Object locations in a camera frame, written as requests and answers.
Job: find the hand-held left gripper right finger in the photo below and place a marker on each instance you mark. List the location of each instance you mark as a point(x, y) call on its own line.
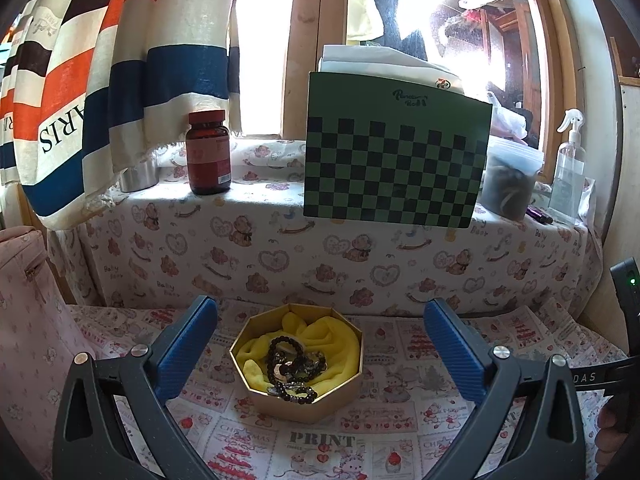
point(455, 355)

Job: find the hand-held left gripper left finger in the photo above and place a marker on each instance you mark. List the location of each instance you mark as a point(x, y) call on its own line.
point(187, 350)

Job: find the small silver jewelry piece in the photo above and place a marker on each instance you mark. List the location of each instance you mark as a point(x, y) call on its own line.
point(315, 360)

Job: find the gold octagonal box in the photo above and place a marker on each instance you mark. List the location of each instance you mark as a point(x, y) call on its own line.
point(300, 412)

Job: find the person's right hand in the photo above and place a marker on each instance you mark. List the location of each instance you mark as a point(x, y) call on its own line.
point(607, 435)

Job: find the red print table cloth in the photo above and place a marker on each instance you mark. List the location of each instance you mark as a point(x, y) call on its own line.
point(390, 425)

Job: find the bear print cloth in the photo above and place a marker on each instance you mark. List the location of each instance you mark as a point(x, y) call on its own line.
point(225, 260)

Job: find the yellow cloth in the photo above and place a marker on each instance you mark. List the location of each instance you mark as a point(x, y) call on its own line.
point(340, 345)

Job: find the silver pouch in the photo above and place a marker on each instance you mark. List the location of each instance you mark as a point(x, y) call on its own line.
point(587, 200)

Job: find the purple pen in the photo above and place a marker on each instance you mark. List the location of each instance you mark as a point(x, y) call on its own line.
point(540, 216)

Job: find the clear spray bottle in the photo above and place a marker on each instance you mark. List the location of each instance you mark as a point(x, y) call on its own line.
point(567, 165)

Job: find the pink bag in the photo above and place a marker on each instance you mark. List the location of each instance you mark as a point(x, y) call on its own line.
point(30, 310)

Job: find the clear plastic container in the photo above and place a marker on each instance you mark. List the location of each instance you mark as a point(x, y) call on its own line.
point(510, 180)

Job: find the steel cup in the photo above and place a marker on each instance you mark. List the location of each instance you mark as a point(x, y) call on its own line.
point(137, 177)

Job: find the brown bottle with red lid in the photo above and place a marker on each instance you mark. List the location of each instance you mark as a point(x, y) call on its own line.
point(209, 160)

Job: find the green checkered board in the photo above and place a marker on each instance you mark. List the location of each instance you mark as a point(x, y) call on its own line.
point(395, 160)

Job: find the white plastic bag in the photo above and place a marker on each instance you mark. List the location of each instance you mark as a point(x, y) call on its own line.
point(507, 117)

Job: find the white paper bag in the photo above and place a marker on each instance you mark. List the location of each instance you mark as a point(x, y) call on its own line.
point(380, 62)

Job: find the dark hanging garment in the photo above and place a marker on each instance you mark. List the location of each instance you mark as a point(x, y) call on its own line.
point(400, 15)

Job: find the pale yellow hanging garment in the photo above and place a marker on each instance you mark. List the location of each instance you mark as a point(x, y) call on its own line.
point(360, 15)

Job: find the wooden window frame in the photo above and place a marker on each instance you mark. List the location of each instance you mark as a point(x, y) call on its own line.
point(312, 35)

